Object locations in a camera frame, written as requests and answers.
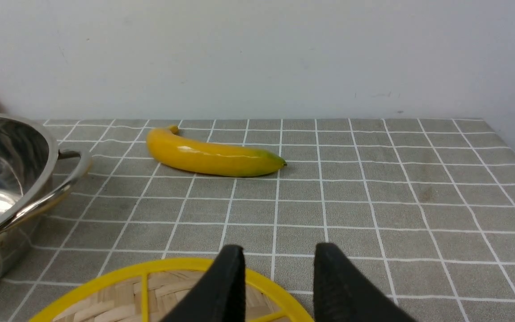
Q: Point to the yellow banana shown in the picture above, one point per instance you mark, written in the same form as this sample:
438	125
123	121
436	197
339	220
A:
183	153

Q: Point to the grey checked tablecloth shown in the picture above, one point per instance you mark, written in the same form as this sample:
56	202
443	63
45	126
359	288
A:
425	208

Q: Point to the woven bamboo lid yellow rim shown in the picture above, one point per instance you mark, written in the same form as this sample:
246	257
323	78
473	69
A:
147	291

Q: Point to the stainless steel pot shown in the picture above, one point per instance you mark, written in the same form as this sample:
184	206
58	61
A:
35	175

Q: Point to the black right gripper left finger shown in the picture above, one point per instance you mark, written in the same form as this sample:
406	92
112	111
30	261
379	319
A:
219	296

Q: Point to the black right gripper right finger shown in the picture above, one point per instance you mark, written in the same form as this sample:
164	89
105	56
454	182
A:
342	293

